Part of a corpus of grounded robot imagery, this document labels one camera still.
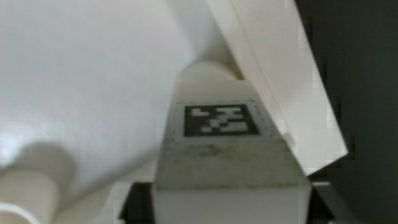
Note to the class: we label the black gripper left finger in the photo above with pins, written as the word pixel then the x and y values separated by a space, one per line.
pixel 138 213

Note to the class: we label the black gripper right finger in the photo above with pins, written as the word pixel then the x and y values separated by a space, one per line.
pixel 330 211

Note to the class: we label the white table leg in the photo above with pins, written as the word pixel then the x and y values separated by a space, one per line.
pixel 230 179

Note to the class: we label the white square tabletop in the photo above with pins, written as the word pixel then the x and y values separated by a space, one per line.
pixel 93 55

